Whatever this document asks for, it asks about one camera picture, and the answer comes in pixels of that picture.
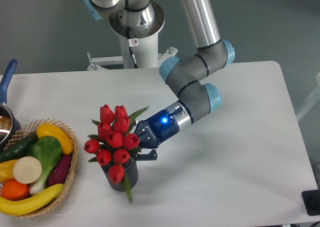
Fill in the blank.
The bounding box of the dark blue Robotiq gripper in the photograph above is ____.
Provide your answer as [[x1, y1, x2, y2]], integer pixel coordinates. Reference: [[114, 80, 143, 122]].
[[132, 109, 179, 161]]

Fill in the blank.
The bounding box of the red tulip bouquet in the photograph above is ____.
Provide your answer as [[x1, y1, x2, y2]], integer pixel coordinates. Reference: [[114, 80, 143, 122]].
[[84, 104, 148, 203]]

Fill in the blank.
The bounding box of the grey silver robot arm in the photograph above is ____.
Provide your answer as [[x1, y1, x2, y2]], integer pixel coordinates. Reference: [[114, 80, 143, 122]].
[[84, 0, 235, 161]]

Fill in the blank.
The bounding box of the dark grey ribbed vase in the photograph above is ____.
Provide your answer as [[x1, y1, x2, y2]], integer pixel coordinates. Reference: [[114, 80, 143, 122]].
[[101, 159, 138, 192]]

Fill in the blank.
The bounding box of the purple sweet potato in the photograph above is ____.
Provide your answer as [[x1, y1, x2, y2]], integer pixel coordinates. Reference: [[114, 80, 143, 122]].
[[47, 154, 72, 187]]

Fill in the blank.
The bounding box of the green bok choy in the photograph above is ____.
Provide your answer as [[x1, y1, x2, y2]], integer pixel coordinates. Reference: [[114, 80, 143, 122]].
[[27, 136, 62, 196]]

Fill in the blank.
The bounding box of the woven wicker basket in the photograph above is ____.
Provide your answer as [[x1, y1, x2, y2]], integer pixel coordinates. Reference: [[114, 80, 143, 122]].
[[5, 119, 79, 218]]

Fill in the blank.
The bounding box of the white round radish slice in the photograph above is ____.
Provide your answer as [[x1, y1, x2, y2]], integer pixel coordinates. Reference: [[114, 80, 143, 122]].
[[12, 156, 42, 184]]

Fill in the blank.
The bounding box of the green cucumber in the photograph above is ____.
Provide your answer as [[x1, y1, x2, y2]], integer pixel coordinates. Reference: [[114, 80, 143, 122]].
[[0, 133, 38, 163]]

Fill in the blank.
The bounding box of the orange fruit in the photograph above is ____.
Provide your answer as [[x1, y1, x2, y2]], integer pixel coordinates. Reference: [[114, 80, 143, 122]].
[[0, 179, 29, 201]]

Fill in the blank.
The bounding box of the yellow bell pepper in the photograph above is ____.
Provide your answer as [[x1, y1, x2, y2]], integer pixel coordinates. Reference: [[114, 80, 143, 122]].
[[0, 159, 18, 184]]

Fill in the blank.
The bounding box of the yellow banana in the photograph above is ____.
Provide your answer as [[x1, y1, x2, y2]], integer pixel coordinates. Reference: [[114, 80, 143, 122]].
[[0, 183, 64, 216]]

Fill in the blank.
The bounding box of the black device at edge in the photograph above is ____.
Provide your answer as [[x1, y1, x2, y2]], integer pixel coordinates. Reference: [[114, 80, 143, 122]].
[[301, 189, 320, 216]]

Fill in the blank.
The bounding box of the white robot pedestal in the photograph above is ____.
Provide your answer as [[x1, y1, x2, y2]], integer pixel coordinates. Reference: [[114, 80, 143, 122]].
[[87, 33, 178, 71]]

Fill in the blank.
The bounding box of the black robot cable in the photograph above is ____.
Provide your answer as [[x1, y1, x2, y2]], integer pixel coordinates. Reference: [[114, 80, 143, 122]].
[[126, 26, 139, 69]]

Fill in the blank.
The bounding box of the blue handled saucepan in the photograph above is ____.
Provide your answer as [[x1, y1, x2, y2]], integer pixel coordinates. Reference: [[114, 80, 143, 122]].
[[0, 59, 21, 153]]

